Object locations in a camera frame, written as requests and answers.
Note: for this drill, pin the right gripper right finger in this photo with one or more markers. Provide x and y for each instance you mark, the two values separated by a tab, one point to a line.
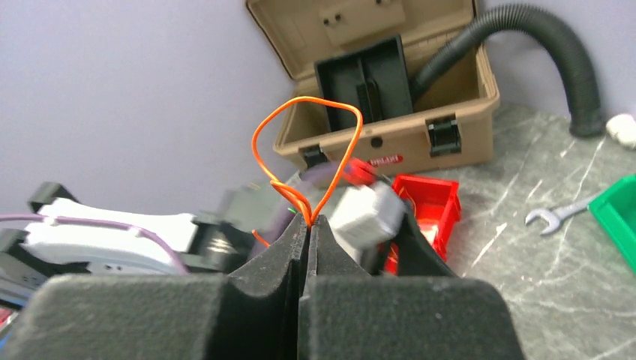
347	313

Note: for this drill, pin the silver open-end wrench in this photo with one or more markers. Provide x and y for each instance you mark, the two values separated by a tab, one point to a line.
554	217

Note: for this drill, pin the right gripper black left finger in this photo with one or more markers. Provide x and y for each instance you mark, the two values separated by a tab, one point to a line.
251	313

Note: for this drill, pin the tan plastic toolbox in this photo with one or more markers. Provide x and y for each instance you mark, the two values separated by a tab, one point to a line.
451	123

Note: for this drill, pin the white pipe fitting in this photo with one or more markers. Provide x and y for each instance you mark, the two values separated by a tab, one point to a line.
621	128

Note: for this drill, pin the left red plastic bin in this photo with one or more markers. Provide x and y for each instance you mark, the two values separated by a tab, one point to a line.
435	205

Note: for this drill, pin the green plastic bin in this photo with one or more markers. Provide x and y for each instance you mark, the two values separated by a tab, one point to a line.
614	210

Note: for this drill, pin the black toolbox tray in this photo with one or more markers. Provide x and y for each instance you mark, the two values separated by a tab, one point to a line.
372	79

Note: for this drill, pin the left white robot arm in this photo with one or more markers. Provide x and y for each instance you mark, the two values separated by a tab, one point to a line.
63	236

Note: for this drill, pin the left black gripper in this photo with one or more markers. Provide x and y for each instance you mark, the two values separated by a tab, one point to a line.
415	256

